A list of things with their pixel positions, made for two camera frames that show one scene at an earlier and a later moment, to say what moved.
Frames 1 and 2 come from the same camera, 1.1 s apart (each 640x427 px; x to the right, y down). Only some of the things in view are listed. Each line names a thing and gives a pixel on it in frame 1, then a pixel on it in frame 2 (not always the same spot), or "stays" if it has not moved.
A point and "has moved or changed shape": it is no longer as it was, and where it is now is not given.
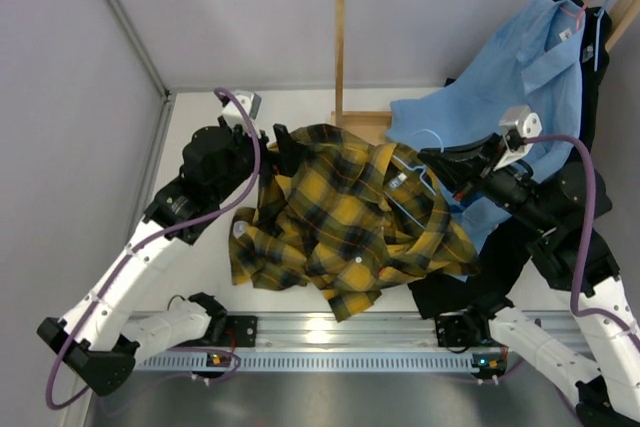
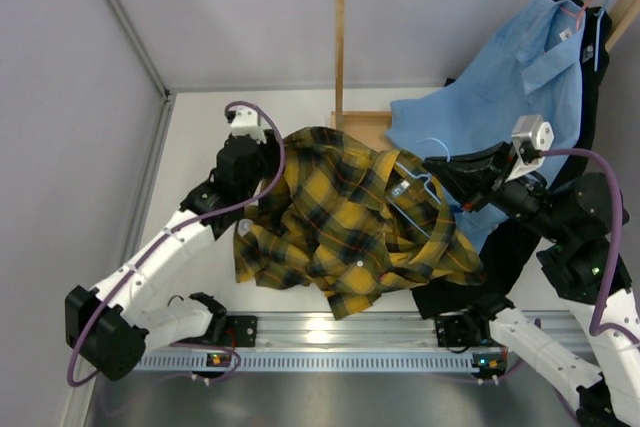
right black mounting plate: x=467 y=329 stays
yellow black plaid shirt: x=342 y=216 stays
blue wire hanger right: x=598 y=14 stays
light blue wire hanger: x=421 y=176 has moved or changed shape
